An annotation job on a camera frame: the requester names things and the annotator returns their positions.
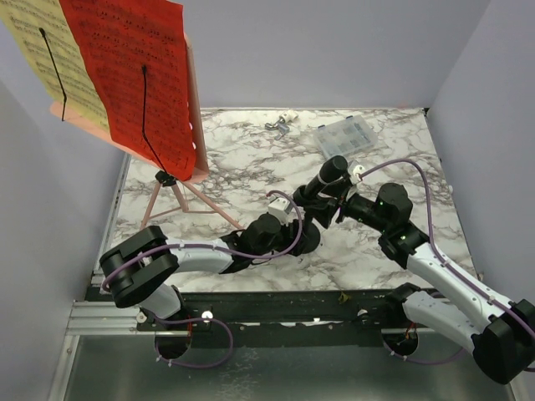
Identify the black clip-on holder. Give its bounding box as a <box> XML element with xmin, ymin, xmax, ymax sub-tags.
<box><xmin>290</xmin><ymin>183</ymin><xmax>348</xmax><ymax>256</ymax></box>

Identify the black handheld microphone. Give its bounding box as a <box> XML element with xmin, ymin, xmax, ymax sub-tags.
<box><xmin>302</xmin><ymin>155</ymin><xmax>348</xmax><ymax>200</ymax></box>

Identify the red paper sheet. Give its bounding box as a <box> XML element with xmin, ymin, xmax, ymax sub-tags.
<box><xmin>61</xmin><ymin>0</ymin><xmax>196</xmax><ymax>180</ymax></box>

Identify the pink perforated music stand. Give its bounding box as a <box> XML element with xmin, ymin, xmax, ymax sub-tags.
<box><xmin>48</xmin><ymin>33</ymin><xmax>246</xmax><ymax>231</ymax></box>

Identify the yellow sheet music page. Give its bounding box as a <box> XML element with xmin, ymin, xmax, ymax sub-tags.
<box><xmin>1</xmin><ymin>0</ymin><xmax>110</xmax><ymax>131</ymax></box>

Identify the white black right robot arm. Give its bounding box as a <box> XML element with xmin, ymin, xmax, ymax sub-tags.
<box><xmin>299</xmin><ymin>180</ymin><xmax>534</xmax><ymax>384</ymax></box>

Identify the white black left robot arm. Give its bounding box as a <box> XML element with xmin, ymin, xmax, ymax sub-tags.
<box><xmin>99</xmin><ymin>213</ymin><xmax>318</xmax><ymax>330</ymax></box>

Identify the clear plastic compartment box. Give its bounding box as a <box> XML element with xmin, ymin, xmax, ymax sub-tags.
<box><xmin>313</xmin><ymin>115</ymin><xmax>378</xmax><ymax>160</ymax></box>

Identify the chrome capo white knob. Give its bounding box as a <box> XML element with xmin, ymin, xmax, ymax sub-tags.
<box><xmin>264</xmin><ymin>109</ymin><xmax>298</xmax><ymax>140</ymax></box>

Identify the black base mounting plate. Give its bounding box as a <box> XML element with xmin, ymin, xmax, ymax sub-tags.
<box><xmin>135</xmin><ymin>290</ymin><xmax>414</xmax><ymax>349</ymax></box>

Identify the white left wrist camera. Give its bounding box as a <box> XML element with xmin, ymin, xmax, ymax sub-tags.
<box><xmin>267</xmin><ymin>197</ymin><xmax>293</xmax><ymax>226</ymax></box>

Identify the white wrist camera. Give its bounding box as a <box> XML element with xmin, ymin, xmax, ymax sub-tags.
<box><xmin>267</xmin><ymin>197</ymin><xmax>293</xmax><ymax>226</ymax></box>
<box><xmin>347</xmin><ymin>160</ymin><xmax>366</xmax><ymax>185</ymax></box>

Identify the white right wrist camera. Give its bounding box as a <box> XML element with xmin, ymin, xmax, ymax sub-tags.
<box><xmin>347</xmin><ymin>160</ymin><xmax>366</xmax><ymax>185</ymax></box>

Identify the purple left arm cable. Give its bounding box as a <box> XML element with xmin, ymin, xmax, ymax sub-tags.
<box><xmin>101</xmin><ymin>190</ymin><xmax>304</xmax><ymax>369</ymax></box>

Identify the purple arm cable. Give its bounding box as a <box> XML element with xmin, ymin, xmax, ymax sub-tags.
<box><xmin>359</xmin><ymin>160</ymin><xmax>535</xmax><ymax>365</ymax></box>
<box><xmin>101</xmin><ymin>190</ymin><xmax>304</xmax><ymax>369</ymax></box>

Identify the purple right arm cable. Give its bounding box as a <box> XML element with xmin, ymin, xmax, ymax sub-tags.
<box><xmin>359</xmin><ymin>160</ymin><xmax>535</xmax><ymax>365</ymax></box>

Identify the aluminium frame rail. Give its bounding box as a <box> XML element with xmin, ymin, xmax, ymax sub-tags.
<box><xmin>69</xmin><ymin>297</ymin><xmax>145</xmax><ymax>335</ymax></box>

